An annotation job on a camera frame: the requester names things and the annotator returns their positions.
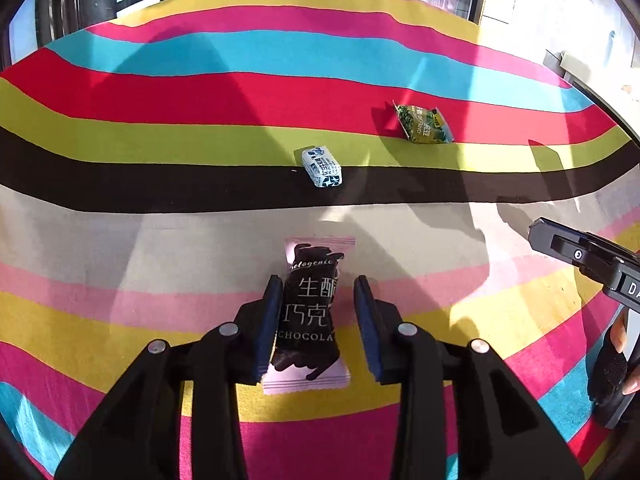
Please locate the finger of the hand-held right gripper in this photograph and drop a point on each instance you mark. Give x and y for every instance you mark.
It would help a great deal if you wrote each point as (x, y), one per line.
(575, 250)

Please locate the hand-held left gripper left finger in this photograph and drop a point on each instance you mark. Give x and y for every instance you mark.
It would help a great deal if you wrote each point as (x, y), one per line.
(267, 325)

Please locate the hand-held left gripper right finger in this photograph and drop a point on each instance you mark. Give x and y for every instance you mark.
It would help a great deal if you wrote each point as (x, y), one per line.
(367, 330)

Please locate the pink chocolate bar packet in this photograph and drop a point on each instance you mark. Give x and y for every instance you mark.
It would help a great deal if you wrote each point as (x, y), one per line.
(310, 310)

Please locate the person's right hand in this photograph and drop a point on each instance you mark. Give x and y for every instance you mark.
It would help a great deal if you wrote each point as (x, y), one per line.
(631, 350)

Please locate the blue and white candy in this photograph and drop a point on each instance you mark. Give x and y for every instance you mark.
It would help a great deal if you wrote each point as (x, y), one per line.
(322, 166)

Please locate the white windowsill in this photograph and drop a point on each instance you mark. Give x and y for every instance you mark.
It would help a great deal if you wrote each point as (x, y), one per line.
(575, 67)

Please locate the green pea snack packet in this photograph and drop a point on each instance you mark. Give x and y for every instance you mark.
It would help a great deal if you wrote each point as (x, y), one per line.
(422, 124)

